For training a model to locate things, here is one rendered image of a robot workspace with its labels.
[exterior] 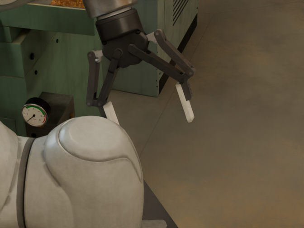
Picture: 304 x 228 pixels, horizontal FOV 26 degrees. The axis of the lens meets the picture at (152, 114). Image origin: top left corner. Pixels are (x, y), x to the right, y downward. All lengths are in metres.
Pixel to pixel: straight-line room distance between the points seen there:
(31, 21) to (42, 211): 0.52
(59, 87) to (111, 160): 0.78
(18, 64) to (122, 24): 0.45
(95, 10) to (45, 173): 0.28
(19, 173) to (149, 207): 0.33
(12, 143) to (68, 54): 0.79
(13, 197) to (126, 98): 1.67
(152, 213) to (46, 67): 0.54
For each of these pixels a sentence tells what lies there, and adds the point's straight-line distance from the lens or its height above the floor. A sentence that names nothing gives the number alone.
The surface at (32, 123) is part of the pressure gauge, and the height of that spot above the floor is 0.64.
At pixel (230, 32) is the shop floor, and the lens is 3.14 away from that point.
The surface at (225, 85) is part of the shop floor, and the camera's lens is 2.75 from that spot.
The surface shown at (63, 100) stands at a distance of 1.58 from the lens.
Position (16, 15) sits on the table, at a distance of 1.43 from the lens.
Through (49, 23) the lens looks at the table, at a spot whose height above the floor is 0.86.
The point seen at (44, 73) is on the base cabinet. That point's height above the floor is 0.65.
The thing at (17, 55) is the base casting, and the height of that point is 0.77.
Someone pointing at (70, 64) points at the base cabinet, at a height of 0.57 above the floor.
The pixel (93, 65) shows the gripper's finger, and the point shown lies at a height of 0.92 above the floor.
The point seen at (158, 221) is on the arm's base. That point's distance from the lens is 1.21.
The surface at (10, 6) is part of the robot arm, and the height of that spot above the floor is 1.03.
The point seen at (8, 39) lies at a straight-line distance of 1.47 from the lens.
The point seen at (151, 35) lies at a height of 0.97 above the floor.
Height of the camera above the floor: 1.53
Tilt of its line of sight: 36 degrees down
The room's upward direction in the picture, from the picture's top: straight up
